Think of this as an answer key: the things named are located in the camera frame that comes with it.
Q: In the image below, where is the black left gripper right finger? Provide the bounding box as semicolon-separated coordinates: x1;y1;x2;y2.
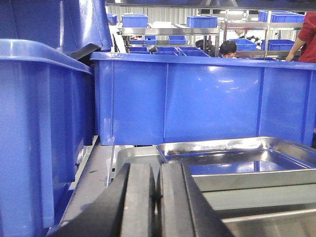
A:
158;163;234;237

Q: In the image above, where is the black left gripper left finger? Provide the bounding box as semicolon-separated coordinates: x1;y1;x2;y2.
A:
52;163;155;237

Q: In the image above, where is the silver metal tray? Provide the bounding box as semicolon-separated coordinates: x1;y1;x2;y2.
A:
157;137;316;192

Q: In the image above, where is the large blue bin right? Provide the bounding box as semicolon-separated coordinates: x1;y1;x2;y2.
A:
91;52;316;146

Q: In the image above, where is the large blue bin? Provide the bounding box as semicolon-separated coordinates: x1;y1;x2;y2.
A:
91;52;316;146
0;39;94;237

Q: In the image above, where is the large blue bin left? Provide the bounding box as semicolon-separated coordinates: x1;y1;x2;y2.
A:
0;39;94;237

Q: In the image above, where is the seated person black hair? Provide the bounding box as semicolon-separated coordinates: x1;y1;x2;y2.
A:
220;40;237;58

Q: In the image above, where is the blue bin upper left shelf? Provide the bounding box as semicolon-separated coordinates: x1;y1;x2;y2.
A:
122;14;148;28

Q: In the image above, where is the blue bin on top shelf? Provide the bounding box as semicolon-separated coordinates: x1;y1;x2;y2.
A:
187;16;218;28

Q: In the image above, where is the blue bin top right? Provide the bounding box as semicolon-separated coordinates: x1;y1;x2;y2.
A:
0;0;113;54

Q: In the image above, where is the person in red shirt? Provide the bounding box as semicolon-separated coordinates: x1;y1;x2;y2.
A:
285;11;316;63

